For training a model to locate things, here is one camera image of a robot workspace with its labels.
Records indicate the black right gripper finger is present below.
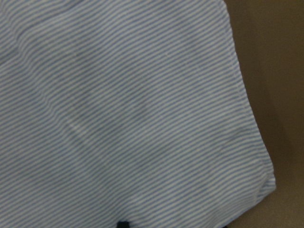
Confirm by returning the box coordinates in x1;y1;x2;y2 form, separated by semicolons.
118;221;130;228

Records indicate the light blue striped shirt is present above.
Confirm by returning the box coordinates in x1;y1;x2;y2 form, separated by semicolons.
0;0;276;228

